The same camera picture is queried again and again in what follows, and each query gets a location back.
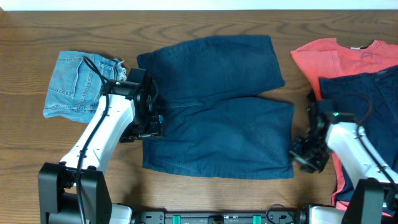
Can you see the red orange t-shirt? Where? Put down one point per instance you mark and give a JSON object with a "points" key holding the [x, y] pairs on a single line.
{"points": [[325, 58]]}

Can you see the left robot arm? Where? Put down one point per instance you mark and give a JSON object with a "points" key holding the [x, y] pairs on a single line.
{"points": [[74, 190]]}

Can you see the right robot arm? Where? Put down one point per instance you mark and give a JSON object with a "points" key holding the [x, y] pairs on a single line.
{"points": [[375, 184]]}

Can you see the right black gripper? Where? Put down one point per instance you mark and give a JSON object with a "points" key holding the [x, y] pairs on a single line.
{"points": [[308, 165]]}

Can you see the dark navy blue shorts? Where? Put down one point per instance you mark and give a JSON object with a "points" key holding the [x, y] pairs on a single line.
{"points": [[215, 122]]}

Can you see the dark navy garment in pile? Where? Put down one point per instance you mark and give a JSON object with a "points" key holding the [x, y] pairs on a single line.
{"points": [[373, 98]]}

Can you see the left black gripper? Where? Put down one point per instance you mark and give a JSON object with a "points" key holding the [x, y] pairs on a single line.
{"points": [[149, 126]]}

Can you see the folded light blue denim shorts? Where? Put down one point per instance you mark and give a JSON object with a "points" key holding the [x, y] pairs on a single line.
{"points": [[74, 89]]}

